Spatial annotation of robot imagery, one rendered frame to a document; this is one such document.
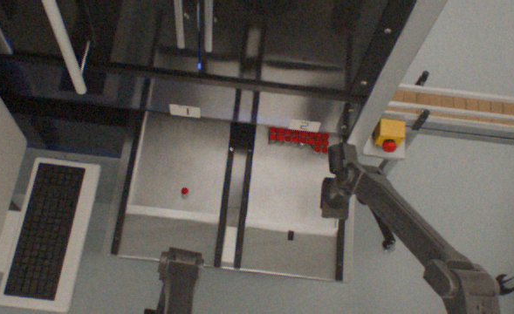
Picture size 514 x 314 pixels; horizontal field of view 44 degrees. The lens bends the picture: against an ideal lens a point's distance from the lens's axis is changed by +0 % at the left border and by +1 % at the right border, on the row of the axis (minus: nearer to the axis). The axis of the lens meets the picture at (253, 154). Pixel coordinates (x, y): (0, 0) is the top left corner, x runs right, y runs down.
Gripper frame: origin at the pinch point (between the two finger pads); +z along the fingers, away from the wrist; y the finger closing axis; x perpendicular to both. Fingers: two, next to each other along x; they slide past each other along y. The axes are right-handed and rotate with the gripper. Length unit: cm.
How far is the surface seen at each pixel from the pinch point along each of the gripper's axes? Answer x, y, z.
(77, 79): 66, 20, -16
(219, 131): 31.3, 27.4, 21.6
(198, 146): 36.9, 21.7, 21.5
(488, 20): -95, 148, 113
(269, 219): 13.7, 1.3, 20.4
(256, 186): 18.4, 11.1, 21.0
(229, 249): 23.8, -8.9, 20.5
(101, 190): 76, 24, 85
